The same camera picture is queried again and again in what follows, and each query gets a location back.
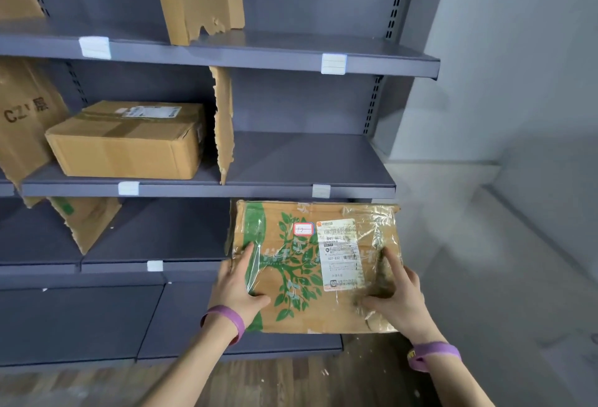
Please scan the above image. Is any person's right forearm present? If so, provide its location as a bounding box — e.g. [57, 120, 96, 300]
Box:
[420, 356, 496, 407]

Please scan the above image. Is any plain brown cardboard parcel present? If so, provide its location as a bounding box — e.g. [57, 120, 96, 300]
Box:
[45, 100, 206, 181]

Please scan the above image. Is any green tree printed parcel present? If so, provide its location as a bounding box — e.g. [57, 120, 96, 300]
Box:
[226, 199, 404, 335]

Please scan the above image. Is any grey metal shelving unit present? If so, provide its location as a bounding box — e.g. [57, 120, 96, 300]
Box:
[0, 0, 442, 370]

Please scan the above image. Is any person's right hand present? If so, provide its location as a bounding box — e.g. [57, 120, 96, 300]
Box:
[360, 246, 445, 347]

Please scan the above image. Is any person's left hand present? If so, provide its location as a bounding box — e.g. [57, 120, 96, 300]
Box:
[207, 241, 273, 327]

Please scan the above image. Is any dark grey shelving unit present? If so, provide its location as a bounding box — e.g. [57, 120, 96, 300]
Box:
[78, 36, 348, 273]

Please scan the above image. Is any purple wristband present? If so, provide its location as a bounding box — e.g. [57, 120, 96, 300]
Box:
[200, 305, 246, 346]
[406, 341, 462, 373]

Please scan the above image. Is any person's left forearm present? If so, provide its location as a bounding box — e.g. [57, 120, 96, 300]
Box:
[140, 322, 239, 407]

